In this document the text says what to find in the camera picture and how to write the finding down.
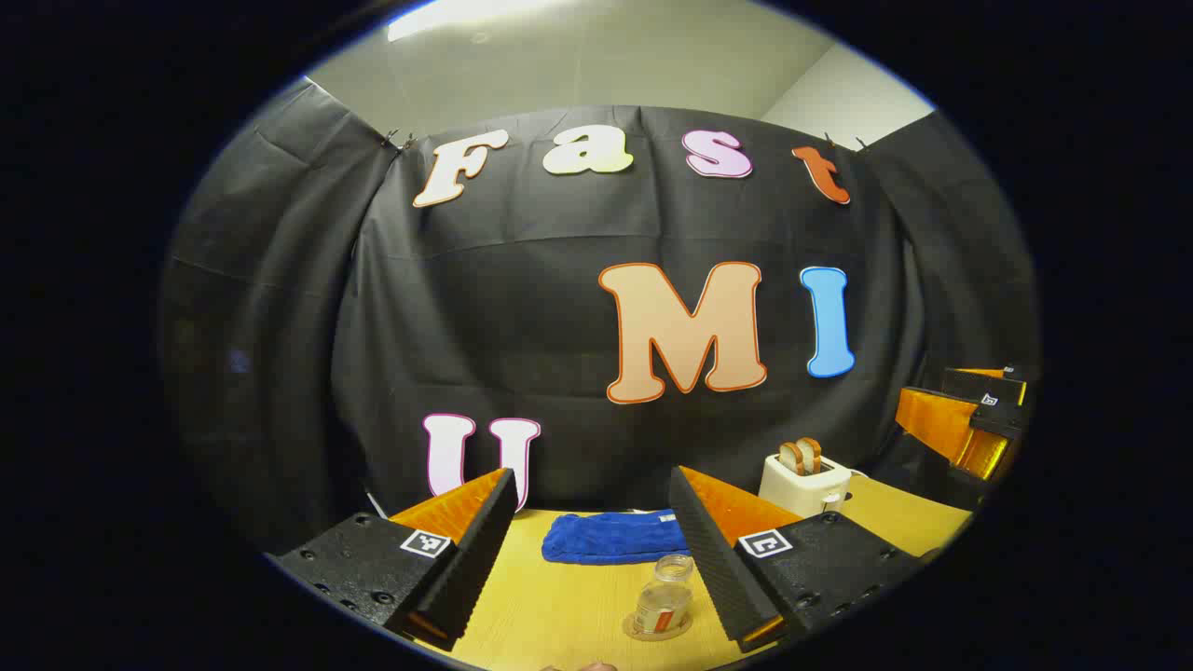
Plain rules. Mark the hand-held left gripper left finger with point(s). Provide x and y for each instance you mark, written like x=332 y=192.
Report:
x=480 y=559

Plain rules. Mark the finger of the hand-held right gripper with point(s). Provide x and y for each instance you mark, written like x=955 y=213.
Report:
x=969 y=382
x=993 y=419

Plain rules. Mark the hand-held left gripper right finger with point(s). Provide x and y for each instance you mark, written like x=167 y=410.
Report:
x=713 y=568

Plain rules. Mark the clear plastic water bottle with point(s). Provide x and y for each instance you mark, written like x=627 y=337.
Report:
x=664 y=596

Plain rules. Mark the round cork coaster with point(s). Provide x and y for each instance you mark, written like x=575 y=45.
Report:
x=638 y=630

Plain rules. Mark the blue towel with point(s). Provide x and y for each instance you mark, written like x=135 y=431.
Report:
x=606 y=539

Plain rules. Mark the white toaster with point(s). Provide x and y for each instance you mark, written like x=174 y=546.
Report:
x=802 y=486

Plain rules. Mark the toast bread slice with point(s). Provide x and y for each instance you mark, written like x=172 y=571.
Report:
x=811 y=453
x=791 y=458

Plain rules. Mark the black backdrop cloth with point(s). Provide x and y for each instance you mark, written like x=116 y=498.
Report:
x=503 y=308

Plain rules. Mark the ceiling light panel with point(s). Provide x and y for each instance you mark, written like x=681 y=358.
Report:
x=466 y=17

